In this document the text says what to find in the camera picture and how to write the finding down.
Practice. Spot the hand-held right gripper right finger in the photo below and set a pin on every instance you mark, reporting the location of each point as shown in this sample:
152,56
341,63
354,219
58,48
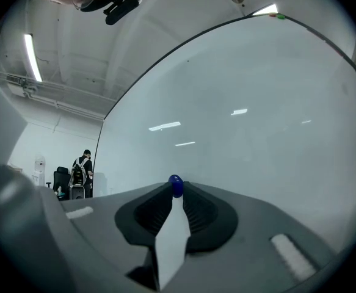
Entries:
251,233

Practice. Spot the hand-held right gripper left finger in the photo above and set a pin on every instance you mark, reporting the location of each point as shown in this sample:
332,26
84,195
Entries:
110,230

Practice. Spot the black office chair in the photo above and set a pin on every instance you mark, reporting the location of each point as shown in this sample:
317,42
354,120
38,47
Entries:
61,179

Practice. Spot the white water dispenser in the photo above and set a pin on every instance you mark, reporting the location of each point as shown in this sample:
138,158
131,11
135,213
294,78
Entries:
39,168

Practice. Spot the black-framed whiteboard on stand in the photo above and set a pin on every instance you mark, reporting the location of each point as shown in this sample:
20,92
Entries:
241,102

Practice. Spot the white ceiling pipes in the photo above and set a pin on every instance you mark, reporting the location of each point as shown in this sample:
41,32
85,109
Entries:
52,93

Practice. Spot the long ceiling light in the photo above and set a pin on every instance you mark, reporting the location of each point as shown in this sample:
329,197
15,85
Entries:
33,57
266,10

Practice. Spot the green round magnet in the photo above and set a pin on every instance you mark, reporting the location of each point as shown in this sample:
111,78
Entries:
280,17

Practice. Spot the black head-worn camera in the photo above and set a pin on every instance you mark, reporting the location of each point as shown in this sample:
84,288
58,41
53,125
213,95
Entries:
123,9

